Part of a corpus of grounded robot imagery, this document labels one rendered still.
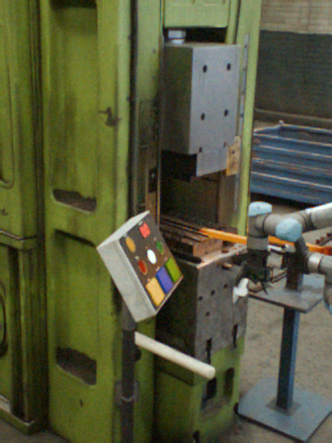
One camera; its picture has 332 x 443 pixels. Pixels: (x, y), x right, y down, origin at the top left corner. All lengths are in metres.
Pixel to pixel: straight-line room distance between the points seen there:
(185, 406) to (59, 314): 0.68
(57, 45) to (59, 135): 0.35
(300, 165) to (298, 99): 4.94
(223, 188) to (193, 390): 0.90
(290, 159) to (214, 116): 4.05
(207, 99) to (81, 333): 1.16
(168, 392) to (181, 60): 1.44
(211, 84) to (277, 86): 9.12
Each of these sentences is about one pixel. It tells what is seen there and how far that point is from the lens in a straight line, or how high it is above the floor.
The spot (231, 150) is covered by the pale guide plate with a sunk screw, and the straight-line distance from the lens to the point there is 3.06.
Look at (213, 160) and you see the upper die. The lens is 2.76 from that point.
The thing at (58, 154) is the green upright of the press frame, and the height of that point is 1.31.
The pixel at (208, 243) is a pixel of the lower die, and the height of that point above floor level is 0.96.
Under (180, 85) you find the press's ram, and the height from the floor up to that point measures 1.62.
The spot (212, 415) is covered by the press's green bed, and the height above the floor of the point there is 0.14.
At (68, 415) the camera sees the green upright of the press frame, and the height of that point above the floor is 0.13.
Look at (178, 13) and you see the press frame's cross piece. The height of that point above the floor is 1.88.
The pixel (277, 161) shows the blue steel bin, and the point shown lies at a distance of 6.80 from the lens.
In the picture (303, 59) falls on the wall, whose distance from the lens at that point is 11.49.
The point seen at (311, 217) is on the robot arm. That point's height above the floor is 1.26.
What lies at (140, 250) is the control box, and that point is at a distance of 2.28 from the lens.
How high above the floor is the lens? 1.93
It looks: 18 degrees down
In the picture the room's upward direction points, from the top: 2 degrees clockwise
